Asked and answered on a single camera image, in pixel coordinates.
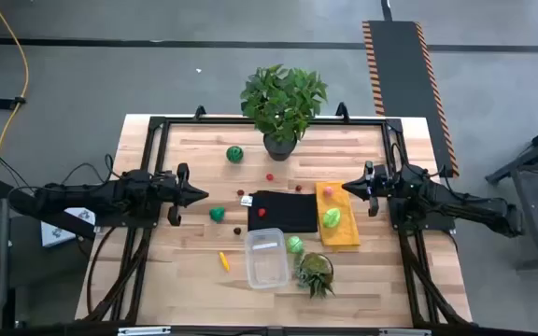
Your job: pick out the white printed paper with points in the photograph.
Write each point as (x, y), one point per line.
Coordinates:
(56, 233)

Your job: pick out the silver metal bracket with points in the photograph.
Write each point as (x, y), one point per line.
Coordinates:
(143, 331)
(404, 332)

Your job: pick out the dark green toy pepper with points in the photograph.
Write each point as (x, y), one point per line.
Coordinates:
(217, 214)

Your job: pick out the small potted succulent plant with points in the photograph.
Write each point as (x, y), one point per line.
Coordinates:
(315, 268)

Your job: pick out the yellow cloth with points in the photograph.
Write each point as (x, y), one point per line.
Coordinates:
(344, 233)

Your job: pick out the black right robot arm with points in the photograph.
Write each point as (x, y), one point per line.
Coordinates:
(460, 205)

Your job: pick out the red toy strawberry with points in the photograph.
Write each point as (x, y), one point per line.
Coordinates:
(262, 212)

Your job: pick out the clear plastic tupperware container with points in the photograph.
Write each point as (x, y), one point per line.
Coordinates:
(269, 275)

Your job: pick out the black cloth with white tag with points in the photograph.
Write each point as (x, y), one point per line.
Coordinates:
(292, 212)

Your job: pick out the dark green striped toy watermelon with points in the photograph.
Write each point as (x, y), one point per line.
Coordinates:
(235, 154)

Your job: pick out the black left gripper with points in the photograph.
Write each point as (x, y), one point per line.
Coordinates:
(173, 191)

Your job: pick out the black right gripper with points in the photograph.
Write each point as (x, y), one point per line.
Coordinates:
(381, 184)

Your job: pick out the black floor mat, striped edges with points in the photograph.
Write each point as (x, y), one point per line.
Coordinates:
(400, 70)

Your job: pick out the leafy green plant, black pot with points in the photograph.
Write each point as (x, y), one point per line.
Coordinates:
(280, 102)

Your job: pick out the light green leafy toy vegetable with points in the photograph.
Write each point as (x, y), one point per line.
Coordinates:
(331, 218)

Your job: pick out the pink toy peach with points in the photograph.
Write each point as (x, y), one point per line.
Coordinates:
(328, 191)

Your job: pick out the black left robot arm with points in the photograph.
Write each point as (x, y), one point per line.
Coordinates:
(87, 196)

